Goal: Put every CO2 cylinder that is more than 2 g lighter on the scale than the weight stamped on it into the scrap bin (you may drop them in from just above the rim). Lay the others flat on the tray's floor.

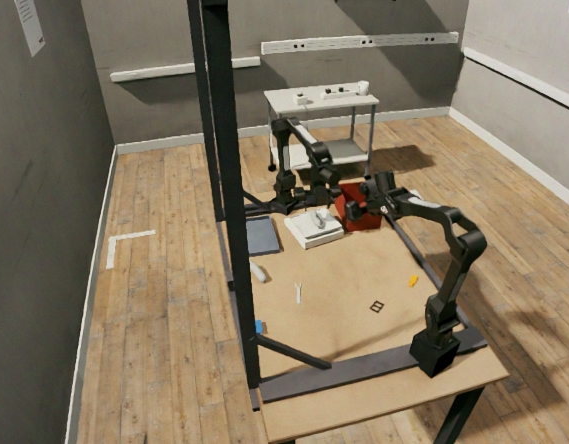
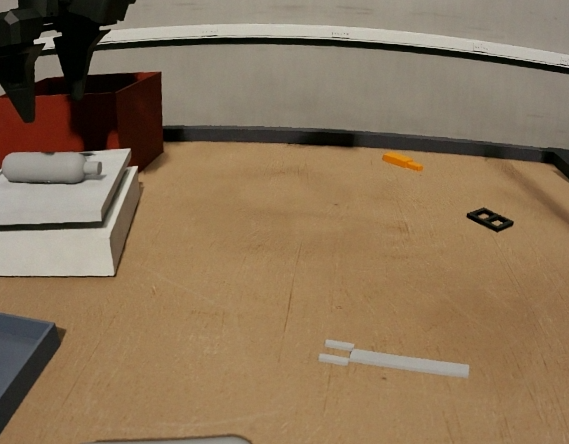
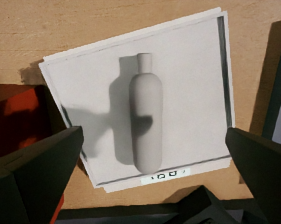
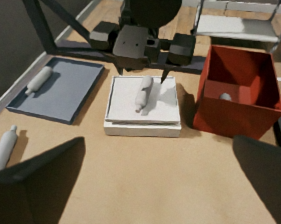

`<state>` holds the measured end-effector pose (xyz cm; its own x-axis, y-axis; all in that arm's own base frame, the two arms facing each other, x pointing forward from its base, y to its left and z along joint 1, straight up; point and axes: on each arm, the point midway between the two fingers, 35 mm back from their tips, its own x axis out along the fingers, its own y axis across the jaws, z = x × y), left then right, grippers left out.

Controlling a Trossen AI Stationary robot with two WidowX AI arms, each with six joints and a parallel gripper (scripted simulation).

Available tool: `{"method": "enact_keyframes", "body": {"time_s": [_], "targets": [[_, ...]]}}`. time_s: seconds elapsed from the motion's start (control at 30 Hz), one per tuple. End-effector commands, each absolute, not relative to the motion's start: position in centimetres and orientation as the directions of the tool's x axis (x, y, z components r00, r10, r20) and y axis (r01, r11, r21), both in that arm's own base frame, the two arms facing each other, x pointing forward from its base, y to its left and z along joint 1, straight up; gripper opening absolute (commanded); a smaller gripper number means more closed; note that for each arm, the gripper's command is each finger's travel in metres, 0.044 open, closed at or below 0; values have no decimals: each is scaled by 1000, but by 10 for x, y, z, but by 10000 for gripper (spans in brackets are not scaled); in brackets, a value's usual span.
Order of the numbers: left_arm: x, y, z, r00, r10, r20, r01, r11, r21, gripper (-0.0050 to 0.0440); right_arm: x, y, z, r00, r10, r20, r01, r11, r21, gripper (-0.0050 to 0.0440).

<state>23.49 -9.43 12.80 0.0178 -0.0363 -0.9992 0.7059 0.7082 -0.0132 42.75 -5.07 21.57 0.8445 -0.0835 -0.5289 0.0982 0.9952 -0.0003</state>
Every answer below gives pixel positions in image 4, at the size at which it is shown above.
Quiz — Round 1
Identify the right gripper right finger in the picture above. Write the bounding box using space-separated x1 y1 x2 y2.
232 135 281 224

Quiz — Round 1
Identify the white digital weighing scale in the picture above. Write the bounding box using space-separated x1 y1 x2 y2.
104 76 181 137

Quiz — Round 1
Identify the red open box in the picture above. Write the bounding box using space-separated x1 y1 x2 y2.
192 45 281 140

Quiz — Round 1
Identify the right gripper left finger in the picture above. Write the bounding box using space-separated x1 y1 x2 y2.
0 136 86 224

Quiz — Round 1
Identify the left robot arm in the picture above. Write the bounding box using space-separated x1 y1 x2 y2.
113 0 183 70

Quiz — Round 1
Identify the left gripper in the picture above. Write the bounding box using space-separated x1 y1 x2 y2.
89 0 197 84

